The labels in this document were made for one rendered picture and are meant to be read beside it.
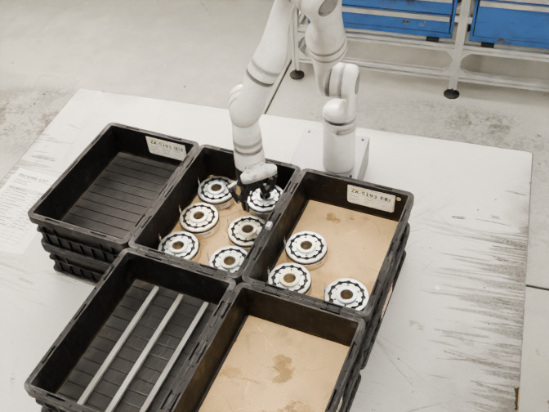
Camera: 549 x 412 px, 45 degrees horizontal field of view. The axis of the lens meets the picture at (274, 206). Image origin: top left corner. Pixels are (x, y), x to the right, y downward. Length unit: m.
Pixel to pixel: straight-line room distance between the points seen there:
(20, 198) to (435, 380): 1.34
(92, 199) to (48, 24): 2.76
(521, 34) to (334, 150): 1.73
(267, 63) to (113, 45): 2.81
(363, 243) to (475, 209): 0.43
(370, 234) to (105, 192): 0.75
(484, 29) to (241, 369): 2.32
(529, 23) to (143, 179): 2.08
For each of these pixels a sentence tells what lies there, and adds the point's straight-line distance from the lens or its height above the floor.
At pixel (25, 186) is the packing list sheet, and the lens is 2.23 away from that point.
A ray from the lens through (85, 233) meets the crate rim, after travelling 1.68.
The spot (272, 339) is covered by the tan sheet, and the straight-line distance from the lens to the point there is 1.52.
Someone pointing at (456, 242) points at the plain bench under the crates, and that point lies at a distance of 1.90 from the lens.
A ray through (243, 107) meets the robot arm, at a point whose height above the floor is 1.21.
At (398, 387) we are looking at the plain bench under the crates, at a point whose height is 0.70.
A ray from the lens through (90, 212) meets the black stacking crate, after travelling 1.88.
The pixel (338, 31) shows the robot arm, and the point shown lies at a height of 1.33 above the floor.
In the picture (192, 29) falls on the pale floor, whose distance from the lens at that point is 4.22.
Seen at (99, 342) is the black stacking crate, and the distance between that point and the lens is 1.60.
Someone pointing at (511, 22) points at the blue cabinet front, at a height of 0.44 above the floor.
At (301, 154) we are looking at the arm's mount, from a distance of 1.97.
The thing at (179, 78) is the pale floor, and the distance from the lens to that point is 3.80.
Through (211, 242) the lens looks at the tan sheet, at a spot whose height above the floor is 0.83.
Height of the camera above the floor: 2.10
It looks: 45 degrees down
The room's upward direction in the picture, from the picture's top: 5 degrees counter-clockwise
